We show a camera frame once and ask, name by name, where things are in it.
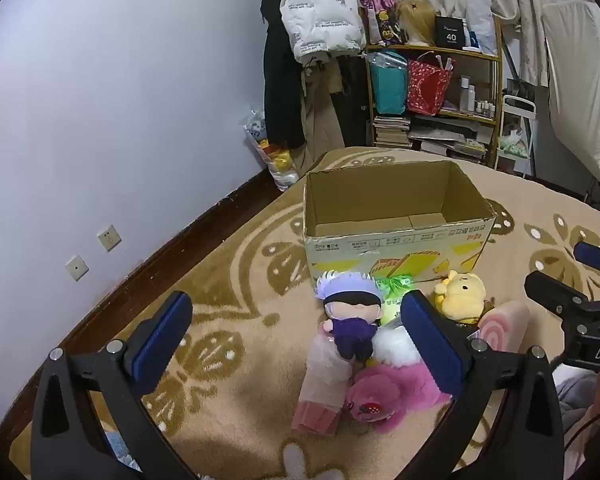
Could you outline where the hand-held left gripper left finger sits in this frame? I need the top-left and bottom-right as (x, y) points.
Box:
(30, 290), (193, 480)

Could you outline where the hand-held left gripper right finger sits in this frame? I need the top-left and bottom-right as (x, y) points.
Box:
(400, 290), (566, 480)

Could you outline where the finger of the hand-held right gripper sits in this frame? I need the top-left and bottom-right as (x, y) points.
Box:
(524, 270), (593, 322)
(573, 241), (600, 276)

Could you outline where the yellow bear plush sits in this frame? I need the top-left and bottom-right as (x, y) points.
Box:
(432, 270), (486, 323)

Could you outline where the pink roll cake plush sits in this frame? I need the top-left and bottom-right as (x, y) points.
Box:
(475, 300), (531, 356)

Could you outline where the white-haired plush doll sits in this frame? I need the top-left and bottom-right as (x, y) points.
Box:
(314, 270), (385, 361)

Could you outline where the cardboard box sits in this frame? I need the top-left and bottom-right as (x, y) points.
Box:
(302, 160), (498, 293)

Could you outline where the person's grey clothed leg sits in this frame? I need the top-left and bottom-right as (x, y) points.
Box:
(555, 372), (600, 480)

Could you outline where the pink bear plush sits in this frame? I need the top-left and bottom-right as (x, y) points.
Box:
(342, 360), (453, 436)

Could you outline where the green tissue pack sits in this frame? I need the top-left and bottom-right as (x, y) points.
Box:
(377, 274), (416, 326)

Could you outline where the beige floral rug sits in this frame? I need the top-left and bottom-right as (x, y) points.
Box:
(0, 146), (600, 480)

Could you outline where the blue cloth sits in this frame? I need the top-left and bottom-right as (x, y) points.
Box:
(105, 430), (141, 466)

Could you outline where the pink wrapped package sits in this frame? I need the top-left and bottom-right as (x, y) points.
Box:
(291, 320), (353, 433)

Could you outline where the white metal cart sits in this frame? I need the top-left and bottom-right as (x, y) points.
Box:
(495, 95), (537, 176)

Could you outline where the pile of magazines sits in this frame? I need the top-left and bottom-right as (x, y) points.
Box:
(410, 117), (493, 161)

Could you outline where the wooden shelf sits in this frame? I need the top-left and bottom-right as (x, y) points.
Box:
(362, 42), (503, 168)

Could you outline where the row of small bottles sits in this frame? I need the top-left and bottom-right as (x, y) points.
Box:
(459, 75), (496, 116)

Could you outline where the clear bag of toys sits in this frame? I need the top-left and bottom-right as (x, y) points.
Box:
(242, 110), (301, 191)

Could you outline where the stack of books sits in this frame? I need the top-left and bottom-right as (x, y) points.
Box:
(372, 116), (412, 148)

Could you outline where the red gift bag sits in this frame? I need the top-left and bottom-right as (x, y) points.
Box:
(406, 52), (453, 117)

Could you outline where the khaki hanging garment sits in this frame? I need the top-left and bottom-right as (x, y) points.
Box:
(300, 55), (371, 171)

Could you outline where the teal bag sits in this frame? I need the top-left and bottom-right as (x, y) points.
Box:
(369, 51), (409, 116)

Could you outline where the white paper bag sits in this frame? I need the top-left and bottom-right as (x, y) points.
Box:
(464, 0), (498, 56)

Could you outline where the black box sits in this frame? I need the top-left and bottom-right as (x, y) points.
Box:
(434, 16), (467, 51)

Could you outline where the black coat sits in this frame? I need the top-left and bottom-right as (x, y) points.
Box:
(261, 0), (306, 151)

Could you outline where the blonde wig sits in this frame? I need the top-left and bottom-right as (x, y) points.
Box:
(397, 0), (438, 46)

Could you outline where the purple printed box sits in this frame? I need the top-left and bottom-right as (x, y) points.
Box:
(360, 0), (397, 46)

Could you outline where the white puffer jacket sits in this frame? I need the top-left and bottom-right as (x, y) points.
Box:
(279, 0), (366, 66)

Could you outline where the beige wall socket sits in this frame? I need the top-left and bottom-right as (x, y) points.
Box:
(65, 255), (89, 282)
(97, 225), (122, 252)

